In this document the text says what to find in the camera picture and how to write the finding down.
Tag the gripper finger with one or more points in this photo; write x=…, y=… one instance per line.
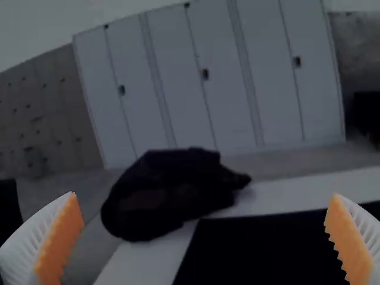
x=356, y=237
x=38, y=246

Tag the black mat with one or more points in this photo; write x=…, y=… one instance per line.
x=255, y=252

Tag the black bag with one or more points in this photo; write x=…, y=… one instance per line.
x=166, y=193

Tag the grey cupboard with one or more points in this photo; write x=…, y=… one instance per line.
x=118, y=118
x=291, y=104
x=202, y=104

